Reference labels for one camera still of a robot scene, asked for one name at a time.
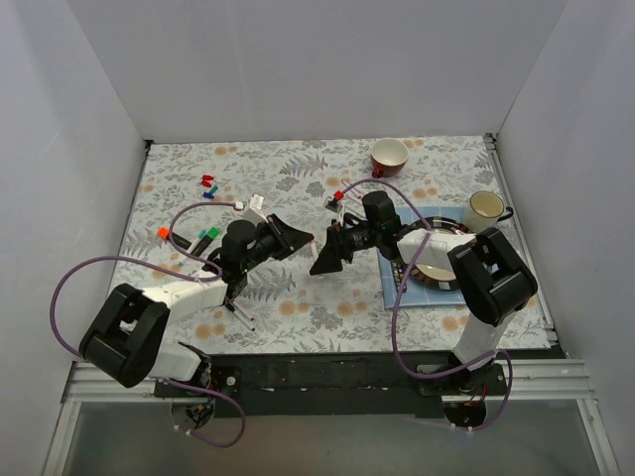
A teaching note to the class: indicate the dark rimmed plate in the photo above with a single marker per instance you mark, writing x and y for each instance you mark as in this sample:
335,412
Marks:
436,278

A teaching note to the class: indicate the blue checked cloth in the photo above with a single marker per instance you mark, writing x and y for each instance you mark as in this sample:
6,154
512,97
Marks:
416,294

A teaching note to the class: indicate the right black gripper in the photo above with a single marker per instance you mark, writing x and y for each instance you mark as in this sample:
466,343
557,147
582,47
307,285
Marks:
337,244

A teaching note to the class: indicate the black cap thin marker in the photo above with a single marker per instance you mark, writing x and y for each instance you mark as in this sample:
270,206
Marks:
247,322

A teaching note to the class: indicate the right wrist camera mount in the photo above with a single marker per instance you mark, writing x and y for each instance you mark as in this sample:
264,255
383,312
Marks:
335,204

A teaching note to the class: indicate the green cap highlighter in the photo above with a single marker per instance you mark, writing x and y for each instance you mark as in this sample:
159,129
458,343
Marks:
205,238

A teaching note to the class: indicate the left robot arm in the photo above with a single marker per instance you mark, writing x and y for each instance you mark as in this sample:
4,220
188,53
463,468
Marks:
126,338

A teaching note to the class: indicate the cream enamel mug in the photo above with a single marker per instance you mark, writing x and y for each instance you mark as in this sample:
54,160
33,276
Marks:
485,209

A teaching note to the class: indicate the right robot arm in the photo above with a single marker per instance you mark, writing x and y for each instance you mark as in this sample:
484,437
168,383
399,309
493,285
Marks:
492,278

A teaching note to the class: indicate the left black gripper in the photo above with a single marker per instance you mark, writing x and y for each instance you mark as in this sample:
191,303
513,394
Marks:
279,236

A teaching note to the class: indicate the red and white bowl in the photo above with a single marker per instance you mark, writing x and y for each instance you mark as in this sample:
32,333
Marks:
388,157

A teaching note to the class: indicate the orange cap highlighter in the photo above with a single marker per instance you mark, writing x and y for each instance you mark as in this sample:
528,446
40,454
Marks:
174,238

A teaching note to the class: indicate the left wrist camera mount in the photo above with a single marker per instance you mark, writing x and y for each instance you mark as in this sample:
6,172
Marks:
252,209

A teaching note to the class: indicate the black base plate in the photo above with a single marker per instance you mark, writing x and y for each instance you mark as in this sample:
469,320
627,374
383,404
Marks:
338,385

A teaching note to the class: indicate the floral patterned table mat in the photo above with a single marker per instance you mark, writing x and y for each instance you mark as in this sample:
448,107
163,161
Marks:
294,312

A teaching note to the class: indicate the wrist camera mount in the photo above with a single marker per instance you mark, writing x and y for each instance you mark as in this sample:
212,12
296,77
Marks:
252,209
335,204

